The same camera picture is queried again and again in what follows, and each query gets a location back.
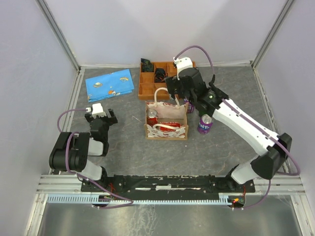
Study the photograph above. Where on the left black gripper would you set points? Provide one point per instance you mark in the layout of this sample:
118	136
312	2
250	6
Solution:
111	120

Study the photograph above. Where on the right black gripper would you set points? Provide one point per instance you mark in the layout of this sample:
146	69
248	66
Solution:
172	83

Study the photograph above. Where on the purple soda can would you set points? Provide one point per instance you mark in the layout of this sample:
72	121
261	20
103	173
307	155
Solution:
205	123
190	106

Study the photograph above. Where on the canvas tote bag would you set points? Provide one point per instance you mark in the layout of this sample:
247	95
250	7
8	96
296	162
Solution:
169	114

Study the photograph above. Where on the red soda can front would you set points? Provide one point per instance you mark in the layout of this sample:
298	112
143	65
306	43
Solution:
166	128

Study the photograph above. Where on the red soda can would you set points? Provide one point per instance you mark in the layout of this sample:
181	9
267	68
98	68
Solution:
152	117
166	128

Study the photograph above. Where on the purple soda can front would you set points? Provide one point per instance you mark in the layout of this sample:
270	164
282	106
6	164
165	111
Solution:
205	123

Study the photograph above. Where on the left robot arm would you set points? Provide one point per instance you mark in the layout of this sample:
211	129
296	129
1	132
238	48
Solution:
71	152

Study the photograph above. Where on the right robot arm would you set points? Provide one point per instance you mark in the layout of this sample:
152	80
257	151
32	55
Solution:
272	149

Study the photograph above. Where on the rolled black orange tie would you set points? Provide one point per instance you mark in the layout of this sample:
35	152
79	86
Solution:
160	75

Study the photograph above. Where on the wooden compartment tray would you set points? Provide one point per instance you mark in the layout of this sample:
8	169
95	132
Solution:
147	86

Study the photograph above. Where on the blue space print cloth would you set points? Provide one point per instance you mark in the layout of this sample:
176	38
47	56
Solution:
109	85

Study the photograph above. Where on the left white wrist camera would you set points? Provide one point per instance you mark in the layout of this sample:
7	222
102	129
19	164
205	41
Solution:
96	110

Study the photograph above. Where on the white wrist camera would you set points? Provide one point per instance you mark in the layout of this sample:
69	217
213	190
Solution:
96	110
182	63

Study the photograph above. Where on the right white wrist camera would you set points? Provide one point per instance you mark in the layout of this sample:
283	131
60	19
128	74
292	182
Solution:
182	63

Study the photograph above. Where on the aluminium frame rail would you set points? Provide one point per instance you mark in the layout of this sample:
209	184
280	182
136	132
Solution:
59	184

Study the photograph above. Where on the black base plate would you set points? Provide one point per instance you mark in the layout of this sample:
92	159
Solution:
170	187

